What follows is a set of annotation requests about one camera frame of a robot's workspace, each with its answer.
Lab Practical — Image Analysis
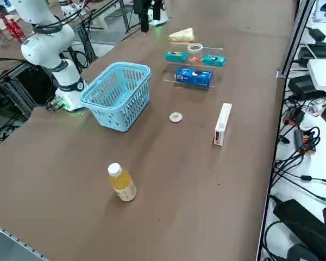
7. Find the silver metal rail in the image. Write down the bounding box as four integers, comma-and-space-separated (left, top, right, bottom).
0, 219, 49, 261

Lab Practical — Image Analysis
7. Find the large black power adapter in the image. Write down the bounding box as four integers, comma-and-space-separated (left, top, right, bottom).
287, 75, 326, 101

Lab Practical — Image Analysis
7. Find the glass cookie jar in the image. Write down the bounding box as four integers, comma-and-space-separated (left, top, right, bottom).
186, 42, 204, 65

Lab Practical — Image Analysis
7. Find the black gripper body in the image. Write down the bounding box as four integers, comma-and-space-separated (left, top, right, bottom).
133, 0, 153, 15

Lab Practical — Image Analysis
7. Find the triangular packed sandwich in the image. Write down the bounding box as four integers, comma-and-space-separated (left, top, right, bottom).
168, 27, 196, 44

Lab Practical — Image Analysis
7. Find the white carton box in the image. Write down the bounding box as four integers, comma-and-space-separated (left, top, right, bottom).
214, 102, 233, 147

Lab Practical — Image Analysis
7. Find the orange juice bottle white cap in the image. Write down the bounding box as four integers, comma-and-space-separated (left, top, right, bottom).
107, 163, 137, 202

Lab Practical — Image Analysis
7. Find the teal snack packet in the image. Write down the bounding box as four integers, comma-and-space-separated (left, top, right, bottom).
163, 51, 190, 63
201, 54, 228, 67

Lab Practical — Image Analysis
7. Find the light blue plastic basket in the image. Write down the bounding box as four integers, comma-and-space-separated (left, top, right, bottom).
80, 61, 152, 133

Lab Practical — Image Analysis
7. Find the small black power adapter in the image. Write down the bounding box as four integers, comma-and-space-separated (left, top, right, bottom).
308, 27, 326, 41

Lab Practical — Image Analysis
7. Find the aluminium frame post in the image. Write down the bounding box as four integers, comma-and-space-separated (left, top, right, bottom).
276, 0, 317, 79

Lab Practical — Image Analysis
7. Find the white flat plastic box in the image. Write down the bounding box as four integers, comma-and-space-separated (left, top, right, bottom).
306, 58, 326, 92

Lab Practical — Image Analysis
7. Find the black power strip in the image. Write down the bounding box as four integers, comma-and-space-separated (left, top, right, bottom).
298, 43, 326, 66

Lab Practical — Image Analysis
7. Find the clear acrylic display shelf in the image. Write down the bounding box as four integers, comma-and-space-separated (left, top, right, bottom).
162, 40, 225, 95

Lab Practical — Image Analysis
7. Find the blue Oreo cookie box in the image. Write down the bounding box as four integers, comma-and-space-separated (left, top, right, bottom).
174, 67, 214, 88

